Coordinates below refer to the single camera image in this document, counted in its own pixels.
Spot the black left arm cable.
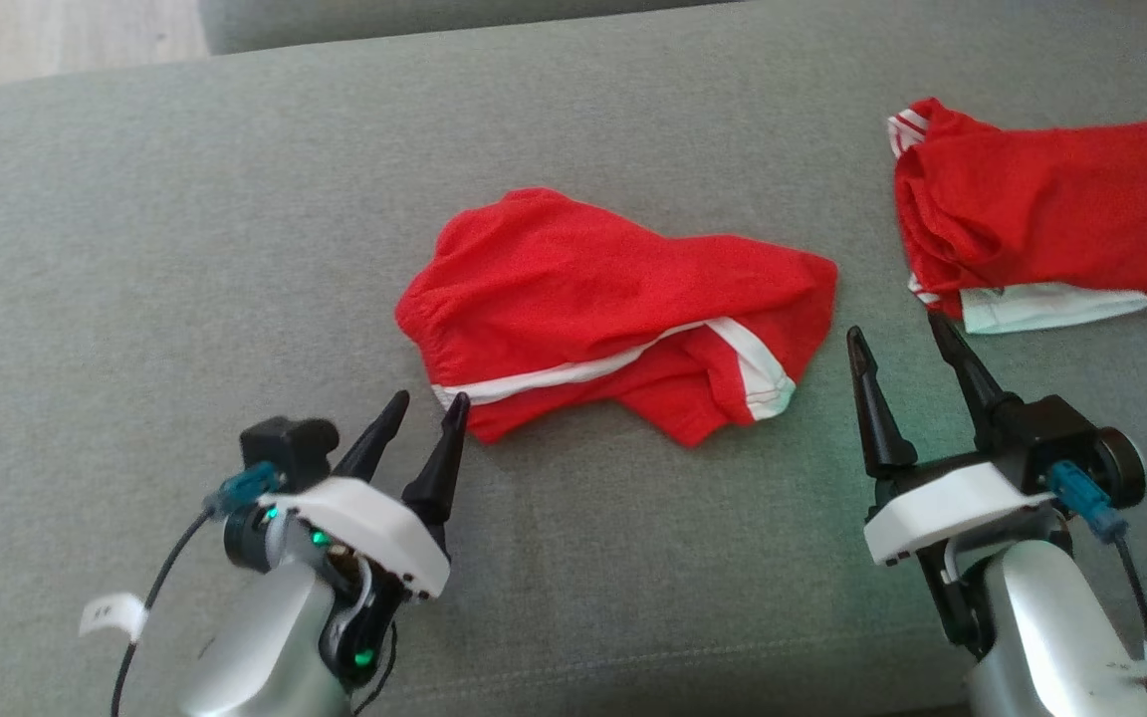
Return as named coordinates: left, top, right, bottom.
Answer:
left=111, top=461, right=281, bottom=717

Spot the red basketball jersey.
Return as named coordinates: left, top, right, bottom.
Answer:
left=887, top=97, right=1147, bottom=335

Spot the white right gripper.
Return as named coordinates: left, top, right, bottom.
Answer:
left=846, top=312, right=1057, bottom=569

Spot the red shorts white trim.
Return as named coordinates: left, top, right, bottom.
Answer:
left=394, top=187, right=839, bottom=449

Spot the grey sofa seat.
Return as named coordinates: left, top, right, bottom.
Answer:
left=0, top=0, right=1147, bottom=717

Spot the grey sofa back cushion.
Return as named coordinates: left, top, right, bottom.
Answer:
left=197, top=0, right=734, bottom=56

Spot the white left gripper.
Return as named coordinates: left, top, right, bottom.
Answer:
left=255, top=390, right=471, bottom=601

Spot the white left cable tag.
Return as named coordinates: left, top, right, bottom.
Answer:
left=79, top=593, right=148, bottom=641

